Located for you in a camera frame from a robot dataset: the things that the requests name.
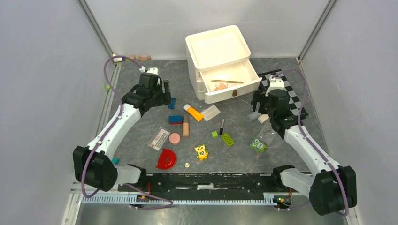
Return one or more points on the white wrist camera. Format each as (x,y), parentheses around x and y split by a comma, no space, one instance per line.
(151,70)
(275,83)

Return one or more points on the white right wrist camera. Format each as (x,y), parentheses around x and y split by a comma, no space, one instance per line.
(275,83)

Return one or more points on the beige small block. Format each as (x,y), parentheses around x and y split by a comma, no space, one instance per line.
(263,118)

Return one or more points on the beige foundation bottle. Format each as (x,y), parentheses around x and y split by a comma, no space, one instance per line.
(186,126)

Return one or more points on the gold makeup brush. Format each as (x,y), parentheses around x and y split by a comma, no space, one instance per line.
(227,81)

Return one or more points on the teal small cube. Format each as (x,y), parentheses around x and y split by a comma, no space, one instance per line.
(115,160)

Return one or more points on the lime green flat brick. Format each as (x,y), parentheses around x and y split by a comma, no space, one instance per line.
(227,139)

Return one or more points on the black grey chessboard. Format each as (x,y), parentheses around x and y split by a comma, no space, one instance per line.
(294,103)

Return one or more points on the blue red duplo brick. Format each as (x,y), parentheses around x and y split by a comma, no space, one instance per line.
(175,119)

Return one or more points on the yellow owl brick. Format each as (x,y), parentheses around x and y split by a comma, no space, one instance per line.
(201,152)

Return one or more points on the false eyelash case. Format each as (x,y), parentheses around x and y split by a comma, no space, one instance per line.
(160,137)

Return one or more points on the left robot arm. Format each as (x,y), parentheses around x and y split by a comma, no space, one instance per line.
(93,163)

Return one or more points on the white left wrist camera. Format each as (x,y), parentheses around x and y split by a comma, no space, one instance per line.
(151,70)

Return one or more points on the blue flat brick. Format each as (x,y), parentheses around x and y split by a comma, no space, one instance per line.
(172,104)

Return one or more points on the orange cream tube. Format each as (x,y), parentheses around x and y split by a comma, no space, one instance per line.
(193,112)

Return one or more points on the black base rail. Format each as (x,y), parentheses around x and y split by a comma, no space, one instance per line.
(212,186)

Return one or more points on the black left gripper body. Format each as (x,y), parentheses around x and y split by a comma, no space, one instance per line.
(157,96)

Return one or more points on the white three-drawer organizer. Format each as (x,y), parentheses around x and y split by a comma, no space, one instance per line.
(220,54)

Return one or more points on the wooden arch block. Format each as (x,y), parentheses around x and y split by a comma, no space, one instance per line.
(144,58)

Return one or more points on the small glass bottle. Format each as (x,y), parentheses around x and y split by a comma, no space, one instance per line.
(253,116)

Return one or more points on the white corner block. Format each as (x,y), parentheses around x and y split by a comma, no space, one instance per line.
(116,59)

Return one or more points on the clear plastic bag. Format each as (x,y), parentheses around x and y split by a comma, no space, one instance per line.
(267,134)

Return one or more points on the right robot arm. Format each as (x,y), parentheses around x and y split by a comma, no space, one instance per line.
(331,188)

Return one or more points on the pink round sponge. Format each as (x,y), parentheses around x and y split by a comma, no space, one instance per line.
(174,138)

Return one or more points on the red arch brick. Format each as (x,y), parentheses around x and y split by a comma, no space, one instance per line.
(166,160)

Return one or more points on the clear packet white strips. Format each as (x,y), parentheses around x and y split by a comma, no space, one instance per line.
(210,112)

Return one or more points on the small lime green cube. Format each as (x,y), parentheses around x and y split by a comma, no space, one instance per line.
(214,134)

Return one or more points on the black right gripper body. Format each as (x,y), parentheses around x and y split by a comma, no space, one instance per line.
(267,109)

